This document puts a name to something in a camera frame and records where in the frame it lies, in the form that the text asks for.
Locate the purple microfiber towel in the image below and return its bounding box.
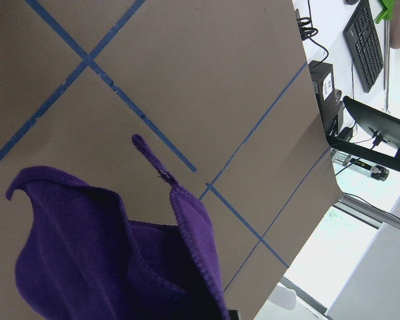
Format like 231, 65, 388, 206
6, 135, 230, 319

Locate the black keyboard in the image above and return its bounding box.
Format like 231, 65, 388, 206
343, 0, 384, 93

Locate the black coiled cable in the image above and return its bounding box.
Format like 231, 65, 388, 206
296, 0, 330, 64

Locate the black monitor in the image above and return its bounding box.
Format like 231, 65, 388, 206
343, 96, 400, 149

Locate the green plastic clamp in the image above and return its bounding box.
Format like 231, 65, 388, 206
375, 0, 395, 24

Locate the black box with labels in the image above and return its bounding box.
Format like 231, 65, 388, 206
308, 60, 343, 135

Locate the black monitor stand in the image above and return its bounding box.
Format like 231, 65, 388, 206
326, 136, 400, 172

